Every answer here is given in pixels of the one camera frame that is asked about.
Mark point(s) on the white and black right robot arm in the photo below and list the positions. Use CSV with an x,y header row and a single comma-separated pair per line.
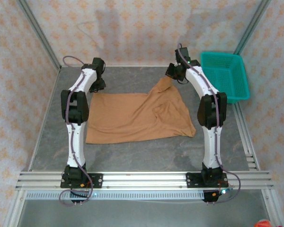
x,y
210,146

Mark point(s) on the aluminium frame post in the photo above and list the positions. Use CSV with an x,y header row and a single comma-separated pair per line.
x,y
252,27
39,33

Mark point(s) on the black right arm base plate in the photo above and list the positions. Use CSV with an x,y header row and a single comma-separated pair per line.
x,y
192,180

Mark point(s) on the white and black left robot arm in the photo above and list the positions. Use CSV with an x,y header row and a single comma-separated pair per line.
x,y
77,142

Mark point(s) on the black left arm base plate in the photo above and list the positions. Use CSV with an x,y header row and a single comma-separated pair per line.
x,y
95,180

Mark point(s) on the aluminium table side rail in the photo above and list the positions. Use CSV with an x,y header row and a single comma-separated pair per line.
x,y
15,208
274,208

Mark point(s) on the red object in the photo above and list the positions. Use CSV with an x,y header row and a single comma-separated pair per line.
x,y
262,223

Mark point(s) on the black base controller board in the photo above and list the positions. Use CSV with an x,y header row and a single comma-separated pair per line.
x,y
213,196

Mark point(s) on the teal plastic basket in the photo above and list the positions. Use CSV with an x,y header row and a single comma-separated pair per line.
x,y
223,75

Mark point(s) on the orange-tan t-shirt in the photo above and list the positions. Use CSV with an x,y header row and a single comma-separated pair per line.
x,y
132,118

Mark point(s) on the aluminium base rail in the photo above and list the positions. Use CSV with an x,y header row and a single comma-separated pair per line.
x,y
144,180

